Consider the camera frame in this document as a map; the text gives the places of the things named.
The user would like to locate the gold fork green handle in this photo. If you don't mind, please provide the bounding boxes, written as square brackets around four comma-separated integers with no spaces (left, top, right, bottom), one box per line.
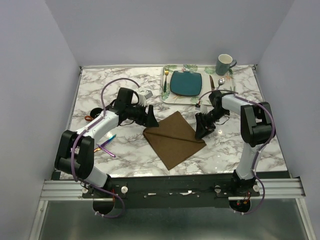
[163,67,169,93]

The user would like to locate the orange coffee cup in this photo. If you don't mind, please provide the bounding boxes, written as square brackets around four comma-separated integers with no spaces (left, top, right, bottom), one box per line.
[84,107,103,122]

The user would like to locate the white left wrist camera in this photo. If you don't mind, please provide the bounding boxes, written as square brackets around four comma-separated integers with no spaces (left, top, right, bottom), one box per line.
[136,87,153,106]

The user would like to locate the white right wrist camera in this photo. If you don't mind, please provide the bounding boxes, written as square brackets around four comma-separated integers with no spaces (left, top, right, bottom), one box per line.
[195,103,208,114]

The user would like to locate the teal square plate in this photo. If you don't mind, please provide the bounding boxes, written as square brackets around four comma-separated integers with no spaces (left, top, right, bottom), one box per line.
[170,70,203,97]

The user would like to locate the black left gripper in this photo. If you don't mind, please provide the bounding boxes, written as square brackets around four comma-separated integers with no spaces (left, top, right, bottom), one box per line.
[126,101,160,128]

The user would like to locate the brown cloth napkin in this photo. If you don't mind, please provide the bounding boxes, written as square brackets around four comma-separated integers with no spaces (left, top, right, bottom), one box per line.
[143,111,206,170]

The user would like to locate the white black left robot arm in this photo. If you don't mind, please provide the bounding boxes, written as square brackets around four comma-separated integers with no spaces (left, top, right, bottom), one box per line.
[54,87,159,198]

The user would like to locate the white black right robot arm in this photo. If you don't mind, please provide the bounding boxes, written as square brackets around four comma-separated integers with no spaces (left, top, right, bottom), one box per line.
[195,90,276,196]

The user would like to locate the aluminium extrusion rail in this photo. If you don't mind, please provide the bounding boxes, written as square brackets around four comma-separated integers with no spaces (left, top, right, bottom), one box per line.
[40,178,306,201]

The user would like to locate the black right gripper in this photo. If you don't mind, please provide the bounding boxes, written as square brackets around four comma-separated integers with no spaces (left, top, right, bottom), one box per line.
[194,108,229,139]

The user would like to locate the iridescent rainbow spoon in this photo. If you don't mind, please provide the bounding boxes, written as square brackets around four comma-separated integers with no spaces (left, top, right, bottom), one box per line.
[98,144,116,158]

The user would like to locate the brown wooden knife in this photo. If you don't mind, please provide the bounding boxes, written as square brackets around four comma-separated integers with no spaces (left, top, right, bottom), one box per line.
[209,75,215,91]

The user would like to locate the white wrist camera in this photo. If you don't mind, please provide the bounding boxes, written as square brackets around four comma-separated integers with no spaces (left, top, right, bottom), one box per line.
[195,103,208,114]
[136,87,153,106]

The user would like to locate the grey-green ceramic mug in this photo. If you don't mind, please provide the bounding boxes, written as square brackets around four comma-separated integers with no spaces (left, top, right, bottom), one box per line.
[215,54,237,76]

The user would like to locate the silver spoon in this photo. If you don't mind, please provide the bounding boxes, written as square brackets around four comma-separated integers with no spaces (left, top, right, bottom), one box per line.
[216,78,226,90]

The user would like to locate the black metal base frame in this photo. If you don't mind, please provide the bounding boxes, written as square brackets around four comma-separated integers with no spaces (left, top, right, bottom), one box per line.
[51,173,293,210]

